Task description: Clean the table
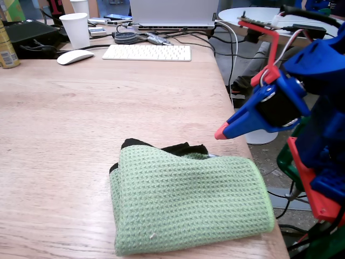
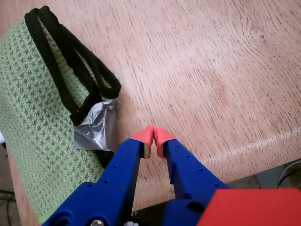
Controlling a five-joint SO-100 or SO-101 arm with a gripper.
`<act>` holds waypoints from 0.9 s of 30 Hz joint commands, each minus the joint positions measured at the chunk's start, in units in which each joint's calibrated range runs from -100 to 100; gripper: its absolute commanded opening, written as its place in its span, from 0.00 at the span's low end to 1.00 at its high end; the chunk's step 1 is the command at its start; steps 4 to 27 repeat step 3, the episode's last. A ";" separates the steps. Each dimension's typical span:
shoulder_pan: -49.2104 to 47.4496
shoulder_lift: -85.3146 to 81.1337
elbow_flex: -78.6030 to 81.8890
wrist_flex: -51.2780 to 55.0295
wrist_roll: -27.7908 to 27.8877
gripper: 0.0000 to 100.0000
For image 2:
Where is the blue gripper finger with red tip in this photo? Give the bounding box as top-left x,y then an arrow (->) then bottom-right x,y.
42,125 -> 155,226
153,127 -> 230,201

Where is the green knitted cloth black edge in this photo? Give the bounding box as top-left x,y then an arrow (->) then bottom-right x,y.
0,5 -> 122,224

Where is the grey duct tape piece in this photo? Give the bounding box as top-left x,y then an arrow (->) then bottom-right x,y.
74,98 -> 121,153

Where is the red camera mount bracket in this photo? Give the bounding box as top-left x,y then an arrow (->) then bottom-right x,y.
197,187 -> 301,226

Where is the thin pale cable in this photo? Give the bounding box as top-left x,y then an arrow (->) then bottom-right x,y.
278,161 -> 301,189

